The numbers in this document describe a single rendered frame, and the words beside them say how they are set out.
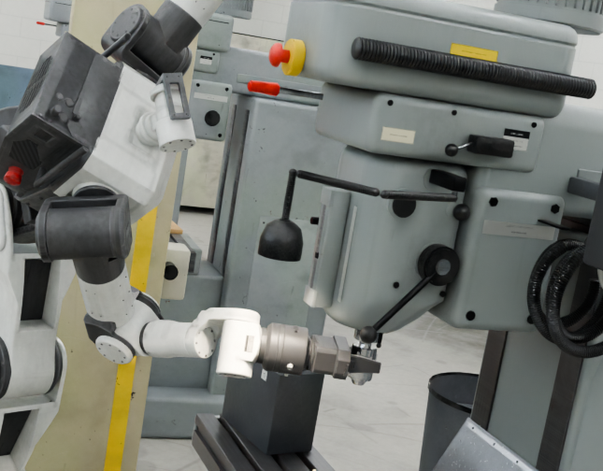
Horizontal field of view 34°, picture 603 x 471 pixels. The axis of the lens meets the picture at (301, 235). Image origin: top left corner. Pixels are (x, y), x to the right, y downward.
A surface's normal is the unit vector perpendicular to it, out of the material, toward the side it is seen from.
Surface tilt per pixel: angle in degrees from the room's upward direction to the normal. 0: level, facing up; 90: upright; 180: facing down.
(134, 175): 58
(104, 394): 90
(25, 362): 81
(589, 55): 90
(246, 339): 66
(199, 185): 90
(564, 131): 90
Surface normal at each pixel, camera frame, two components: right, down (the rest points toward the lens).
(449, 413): -0.75, 0.06
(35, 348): 0.69, 0.09
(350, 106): -0.92, -0.08
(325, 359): 0.06, 0.19
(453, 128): 0.36, 0.22
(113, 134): 0.66, -0.31
